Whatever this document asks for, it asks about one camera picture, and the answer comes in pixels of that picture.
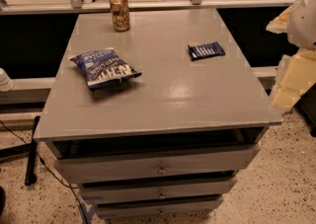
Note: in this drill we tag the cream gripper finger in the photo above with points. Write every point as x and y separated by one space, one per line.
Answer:
280 23
294 77

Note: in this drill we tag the blue rxbar blueberry wrapper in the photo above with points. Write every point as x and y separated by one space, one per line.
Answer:
203 51

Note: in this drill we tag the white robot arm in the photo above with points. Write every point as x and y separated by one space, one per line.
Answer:
301 30

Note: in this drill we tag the grey drawer cabinet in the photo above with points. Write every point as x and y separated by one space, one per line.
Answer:
175 104

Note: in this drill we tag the gold soda can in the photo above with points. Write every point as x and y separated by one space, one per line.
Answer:
120 15

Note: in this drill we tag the bottom grey drawer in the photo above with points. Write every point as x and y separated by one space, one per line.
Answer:
158 207

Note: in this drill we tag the grey drawer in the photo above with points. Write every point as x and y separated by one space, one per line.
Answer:
158 190
156 164
158 207

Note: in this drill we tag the middle grey drawer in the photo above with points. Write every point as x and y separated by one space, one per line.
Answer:
158 190

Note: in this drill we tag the blue kettle chips bag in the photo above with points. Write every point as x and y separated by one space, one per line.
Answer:
103 68

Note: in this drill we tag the top grey drawer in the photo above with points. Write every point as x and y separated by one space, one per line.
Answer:
156 164

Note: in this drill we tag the white object at left edge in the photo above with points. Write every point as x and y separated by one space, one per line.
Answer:
6 83

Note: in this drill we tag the black stand leg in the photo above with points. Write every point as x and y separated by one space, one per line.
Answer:
31 178

